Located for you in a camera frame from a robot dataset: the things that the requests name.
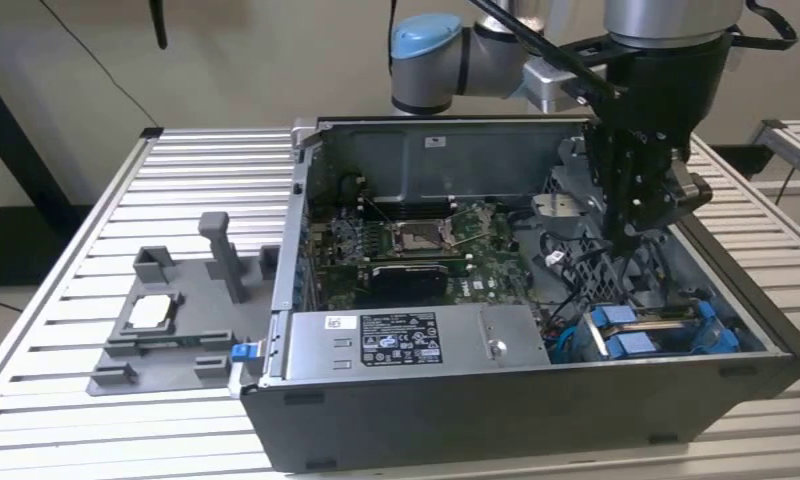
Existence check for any black wire white connector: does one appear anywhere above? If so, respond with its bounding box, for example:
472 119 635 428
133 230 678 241
536 232 571 281

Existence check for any hard disk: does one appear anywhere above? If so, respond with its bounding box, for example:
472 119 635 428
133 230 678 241
590 299 741 354
603 332 702 360

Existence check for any grey disk bay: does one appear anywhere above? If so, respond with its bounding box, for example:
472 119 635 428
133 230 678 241
583 292 777 362

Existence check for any metal socket cover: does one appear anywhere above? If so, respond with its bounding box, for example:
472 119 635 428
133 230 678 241
450 207 499 246

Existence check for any green motherboard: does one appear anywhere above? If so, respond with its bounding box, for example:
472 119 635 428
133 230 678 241
306 199 542 311

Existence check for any CPU socket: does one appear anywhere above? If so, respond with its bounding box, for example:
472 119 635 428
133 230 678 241
383 219 455 254

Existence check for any silver power supply box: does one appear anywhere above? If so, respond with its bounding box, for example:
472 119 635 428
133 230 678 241
283 303 552 380

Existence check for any black PC case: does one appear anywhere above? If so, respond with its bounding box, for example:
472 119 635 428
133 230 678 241
239 113 800 474

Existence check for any grey parts rack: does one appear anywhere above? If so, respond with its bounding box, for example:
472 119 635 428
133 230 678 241
87 211 286 399

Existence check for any silver CPU chip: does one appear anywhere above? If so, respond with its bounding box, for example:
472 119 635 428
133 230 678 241
127 294 179 330

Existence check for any black desk stand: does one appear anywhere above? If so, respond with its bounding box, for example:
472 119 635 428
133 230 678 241
0 57 92 287

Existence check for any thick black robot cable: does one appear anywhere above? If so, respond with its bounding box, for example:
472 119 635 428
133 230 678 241
733 0 800 52
470 0 627 97

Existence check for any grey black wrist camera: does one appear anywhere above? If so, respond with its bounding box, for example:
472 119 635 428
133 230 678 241
664 158 715 224

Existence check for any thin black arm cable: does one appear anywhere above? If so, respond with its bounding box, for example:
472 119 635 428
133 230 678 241
386 0 404 62

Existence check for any blue data wire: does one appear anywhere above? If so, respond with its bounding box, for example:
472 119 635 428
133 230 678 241
546 319 579 364

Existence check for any black hanging strap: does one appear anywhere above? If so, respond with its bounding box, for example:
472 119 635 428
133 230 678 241
147 0 171 51

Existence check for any thin black wall cable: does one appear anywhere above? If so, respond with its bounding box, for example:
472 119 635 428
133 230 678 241
39 0 164 130

